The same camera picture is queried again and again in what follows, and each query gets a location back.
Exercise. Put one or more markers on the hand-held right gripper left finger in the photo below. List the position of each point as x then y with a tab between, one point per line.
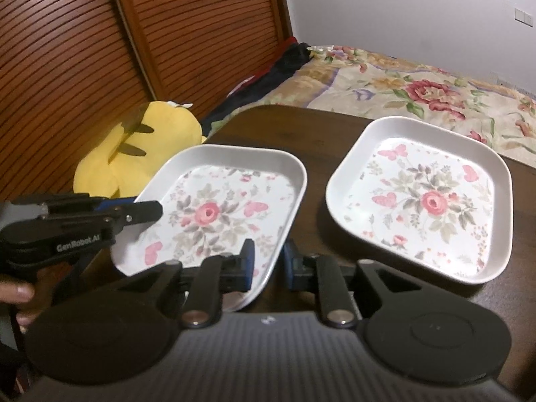
248	261

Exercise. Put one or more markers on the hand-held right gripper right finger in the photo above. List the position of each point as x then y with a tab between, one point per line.
290	269

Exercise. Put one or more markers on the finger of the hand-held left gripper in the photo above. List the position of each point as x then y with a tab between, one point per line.
112	204
144	212

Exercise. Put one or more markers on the square floral plate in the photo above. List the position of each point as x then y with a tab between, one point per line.
209	201
431	201

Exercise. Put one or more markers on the person's left hand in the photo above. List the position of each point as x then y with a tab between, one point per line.
16	294

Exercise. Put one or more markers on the yellow plush toy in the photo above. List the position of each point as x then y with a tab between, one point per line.
167	127

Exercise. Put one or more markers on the wooden louvered wardrobe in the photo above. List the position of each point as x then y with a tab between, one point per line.
63	50

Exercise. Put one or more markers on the dark clothes pile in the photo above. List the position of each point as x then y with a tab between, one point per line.
268	79

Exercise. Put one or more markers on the floral bed blanket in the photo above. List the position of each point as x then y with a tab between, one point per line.
418	88

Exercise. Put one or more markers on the white wall switch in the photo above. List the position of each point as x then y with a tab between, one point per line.
523	15

